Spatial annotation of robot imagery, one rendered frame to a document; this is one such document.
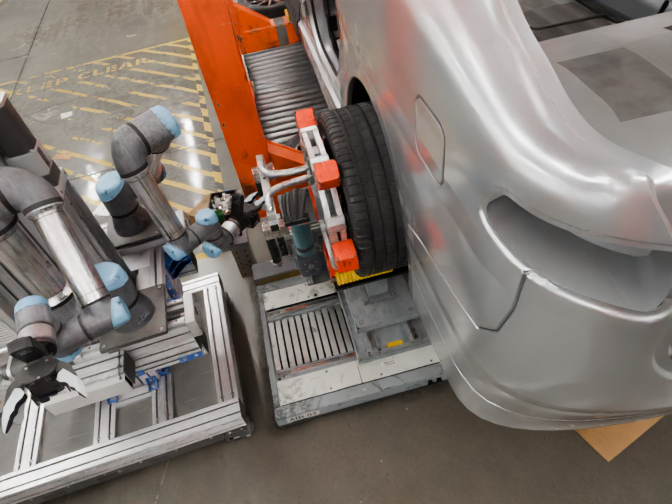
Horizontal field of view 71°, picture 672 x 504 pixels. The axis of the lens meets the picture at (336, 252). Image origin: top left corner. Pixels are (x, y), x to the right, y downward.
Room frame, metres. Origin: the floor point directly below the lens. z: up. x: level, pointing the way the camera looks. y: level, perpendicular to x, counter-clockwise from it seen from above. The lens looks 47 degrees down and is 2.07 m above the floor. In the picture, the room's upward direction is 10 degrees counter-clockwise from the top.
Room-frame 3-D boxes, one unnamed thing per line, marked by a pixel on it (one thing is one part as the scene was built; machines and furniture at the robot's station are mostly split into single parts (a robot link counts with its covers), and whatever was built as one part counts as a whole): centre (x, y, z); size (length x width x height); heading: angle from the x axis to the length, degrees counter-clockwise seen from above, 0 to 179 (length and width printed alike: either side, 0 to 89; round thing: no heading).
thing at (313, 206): (1.43, 0.08, 0.85); 0.21 x 0.14 x 0.14; 96
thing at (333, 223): (1.44, 0.01, 0.85); 0.54 x 0.07 x 0.54; 6
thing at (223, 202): (1.90, 0.52, 0.51); 0.20 x 0.14 x 0.13; 177
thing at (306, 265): (1.69, 0.01, 0.26); 0.42 x 0.18 x 0.35; 96
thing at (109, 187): (1.55, 0.80, 0.98); 0.13 x 0.12 x 0.14; 133
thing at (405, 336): (1.40, -0.17, 0.13); 0.50 x 0.36 x 0.10; 6
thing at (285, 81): (3.16, 0.00, 0.14); 2.47 x 0.85 x 0.27; 6
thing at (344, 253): (1.12, -0.03, 0.85); 0.09 x 0.08 x 0.07; 6
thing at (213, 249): (1.35, 0.45, 0.81); 0.11 x 0.08 x 0.09; 141
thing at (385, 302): (1.45, -0.16, 0.32); 0.40 x 0.30 x 0.28; 6
